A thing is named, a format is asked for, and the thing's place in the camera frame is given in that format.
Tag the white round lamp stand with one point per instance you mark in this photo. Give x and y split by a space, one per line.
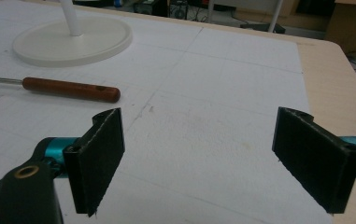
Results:
73 43

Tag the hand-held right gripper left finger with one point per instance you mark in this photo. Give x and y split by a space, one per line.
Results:
94 161

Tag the black floor base plate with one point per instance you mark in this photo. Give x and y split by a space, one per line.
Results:
261 27

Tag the white metal pole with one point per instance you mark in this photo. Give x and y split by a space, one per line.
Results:
275 15

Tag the brown cardboard box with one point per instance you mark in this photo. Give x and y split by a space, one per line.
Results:
350 25

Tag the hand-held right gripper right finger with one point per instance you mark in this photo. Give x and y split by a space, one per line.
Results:
316 161

